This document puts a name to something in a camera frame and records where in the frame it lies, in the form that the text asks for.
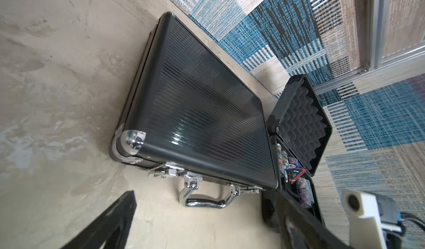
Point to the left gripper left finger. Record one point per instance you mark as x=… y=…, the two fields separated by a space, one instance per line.
x=110 y=230

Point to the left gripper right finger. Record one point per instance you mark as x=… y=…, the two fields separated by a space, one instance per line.
x=299 y=229

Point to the grey poker case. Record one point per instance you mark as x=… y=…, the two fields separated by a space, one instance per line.
x=298 y=122

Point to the black poker case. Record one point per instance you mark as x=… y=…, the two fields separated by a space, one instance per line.
x=188 y=115

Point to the poker chips in case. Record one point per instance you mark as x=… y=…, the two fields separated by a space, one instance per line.
x=292 y=173

